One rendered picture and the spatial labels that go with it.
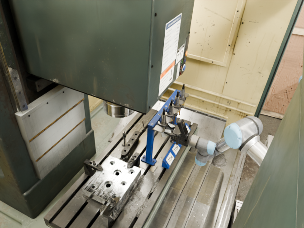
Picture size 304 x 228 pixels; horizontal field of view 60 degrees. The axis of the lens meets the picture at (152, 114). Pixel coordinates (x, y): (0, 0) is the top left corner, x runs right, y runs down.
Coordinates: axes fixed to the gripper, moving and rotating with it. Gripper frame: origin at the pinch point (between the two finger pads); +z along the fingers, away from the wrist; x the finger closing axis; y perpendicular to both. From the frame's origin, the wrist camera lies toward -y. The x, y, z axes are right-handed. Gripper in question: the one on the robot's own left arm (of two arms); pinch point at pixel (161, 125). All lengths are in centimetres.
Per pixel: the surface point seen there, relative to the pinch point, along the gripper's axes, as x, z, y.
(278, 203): -89, -49, -77
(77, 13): -41, 25, -74
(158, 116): 4.0, 4.4, -2.9
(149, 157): -7.1, 2.4, 24.7
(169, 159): -1.1, -10.4, 25.4
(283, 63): 231, -72, 35
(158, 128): -5.6, -0.2, -2.1
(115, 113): -36.7, 10.9, -30.1
